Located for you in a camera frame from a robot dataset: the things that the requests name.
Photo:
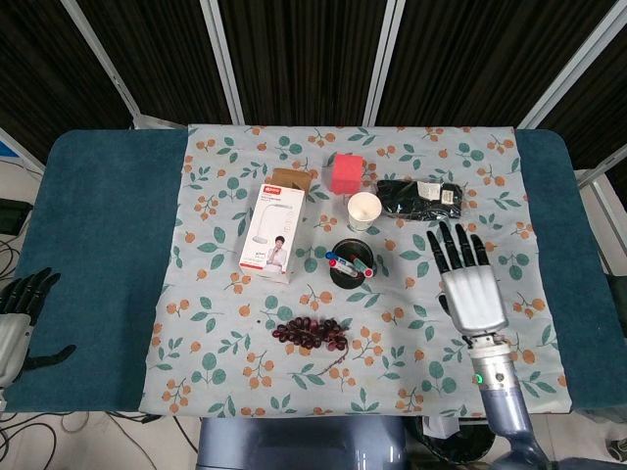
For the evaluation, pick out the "white paper cup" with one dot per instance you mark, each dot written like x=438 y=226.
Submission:
x=365 y=208

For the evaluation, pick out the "black box device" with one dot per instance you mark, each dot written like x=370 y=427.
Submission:
x=12 y=218

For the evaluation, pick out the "floral fruit pattern tablecloth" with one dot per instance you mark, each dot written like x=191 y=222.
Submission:
x=245 y=343

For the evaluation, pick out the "black item in plastic bag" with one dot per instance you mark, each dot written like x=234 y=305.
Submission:
x=401 y=198

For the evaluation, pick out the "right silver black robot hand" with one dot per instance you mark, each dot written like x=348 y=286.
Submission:
x=475 y=298

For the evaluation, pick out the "white side frame rail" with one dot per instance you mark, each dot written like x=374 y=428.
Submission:
x=600 y=196

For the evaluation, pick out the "black mesh pen holder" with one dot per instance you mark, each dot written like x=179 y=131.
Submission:
x=352 y=284

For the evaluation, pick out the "pink sponge block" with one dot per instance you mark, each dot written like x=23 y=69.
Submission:
x=345 y=173

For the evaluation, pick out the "black waste bin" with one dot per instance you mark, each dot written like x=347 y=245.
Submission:
x=460 y=448

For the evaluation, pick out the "blue capped whiteboard marker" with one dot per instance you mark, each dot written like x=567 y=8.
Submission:
x=329 y=255

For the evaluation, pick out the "white partition frame post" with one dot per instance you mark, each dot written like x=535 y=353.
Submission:
x=573 y=68
x=223 y=59
x=105 y=68
x=384 y=63

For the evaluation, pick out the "purple artificial grape bunch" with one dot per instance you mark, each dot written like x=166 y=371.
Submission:
x=303 y=333

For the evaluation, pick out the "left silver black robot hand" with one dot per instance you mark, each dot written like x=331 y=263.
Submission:
x=14 y=333

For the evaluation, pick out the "white desk lamp box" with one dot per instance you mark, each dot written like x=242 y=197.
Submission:
x=274 y=230

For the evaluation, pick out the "red capped whiteboard marker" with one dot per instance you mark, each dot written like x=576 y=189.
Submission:
x=333 y=263

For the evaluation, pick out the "teal fabric table cover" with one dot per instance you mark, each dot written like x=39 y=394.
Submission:
x=98 y=245

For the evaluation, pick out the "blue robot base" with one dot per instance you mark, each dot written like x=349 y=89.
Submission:
x=294 y=445

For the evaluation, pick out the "right blue silver robot arm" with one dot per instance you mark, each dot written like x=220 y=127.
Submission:
x=504 y=416

